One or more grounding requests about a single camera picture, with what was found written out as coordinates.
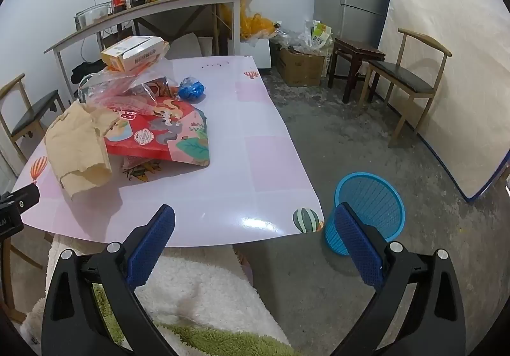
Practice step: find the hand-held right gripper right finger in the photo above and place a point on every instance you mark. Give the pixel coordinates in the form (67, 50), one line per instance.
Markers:
(358, 248)

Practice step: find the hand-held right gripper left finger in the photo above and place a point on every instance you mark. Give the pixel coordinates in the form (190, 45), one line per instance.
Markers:
(153, 244)

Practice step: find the blue plastic mesh waste basket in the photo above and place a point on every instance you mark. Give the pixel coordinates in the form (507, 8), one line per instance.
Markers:
(374, 196)

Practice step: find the red printed snack bag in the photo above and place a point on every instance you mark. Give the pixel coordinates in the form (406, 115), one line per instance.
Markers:
(159, 133)

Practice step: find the white and green fluffy blanket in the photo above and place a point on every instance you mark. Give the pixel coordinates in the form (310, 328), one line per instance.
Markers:
(199, 280)

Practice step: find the colourful flat wrapper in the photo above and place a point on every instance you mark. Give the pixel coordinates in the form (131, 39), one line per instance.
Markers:
(139, 172)

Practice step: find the beige cloth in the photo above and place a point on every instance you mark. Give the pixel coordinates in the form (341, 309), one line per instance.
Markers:
(75, 141)

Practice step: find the wooden chair with black seat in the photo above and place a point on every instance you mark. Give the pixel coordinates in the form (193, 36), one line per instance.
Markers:
(32, 117)

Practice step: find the black cloth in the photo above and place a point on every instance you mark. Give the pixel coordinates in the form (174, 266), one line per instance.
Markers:
(85, 71)

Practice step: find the clear plastic bag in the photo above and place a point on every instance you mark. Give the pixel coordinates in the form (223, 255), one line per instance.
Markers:
(115, 87)

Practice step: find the crumpled blue wrapper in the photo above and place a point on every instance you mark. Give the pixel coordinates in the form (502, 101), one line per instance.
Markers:
(191, 90)

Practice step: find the wooden armchair with dark seat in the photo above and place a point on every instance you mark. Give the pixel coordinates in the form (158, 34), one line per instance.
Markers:
(402, 77)

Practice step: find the cardboard box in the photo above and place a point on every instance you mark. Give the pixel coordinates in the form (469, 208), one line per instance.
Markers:
(301, 69)

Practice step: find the orange and white carton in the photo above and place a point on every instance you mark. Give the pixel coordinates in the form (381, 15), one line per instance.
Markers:
(131, 51)

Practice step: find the dark wooden stool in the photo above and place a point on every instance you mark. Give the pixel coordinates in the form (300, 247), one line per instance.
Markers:
(358, 49)

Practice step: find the white cushion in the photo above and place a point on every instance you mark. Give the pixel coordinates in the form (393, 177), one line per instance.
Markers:
(187, 47)

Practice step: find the clear glass bowl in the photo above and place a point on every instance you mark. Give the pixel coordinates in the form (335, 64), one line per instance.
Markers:
(93, 15)

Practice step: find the large white leaning panel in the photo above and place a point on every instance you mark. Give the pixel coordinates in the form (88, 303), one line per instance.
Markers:
(450, 61)

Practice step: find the green and white carton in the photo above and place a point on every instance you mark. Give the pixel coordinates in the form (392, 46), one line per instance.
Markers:
(320, 35)

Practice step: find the white low cabinet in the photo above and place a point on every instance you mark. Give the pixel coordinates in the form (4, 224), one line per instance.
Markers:
(259, 53)

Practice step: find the pile of clear plastic bags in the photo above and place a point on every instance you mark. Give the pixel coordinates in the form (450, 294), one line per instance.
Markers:
(291, 39)

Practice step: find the yellow plastic bag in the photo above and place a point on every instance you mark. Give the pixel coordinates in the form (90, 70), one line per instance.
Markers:
(255, 27)

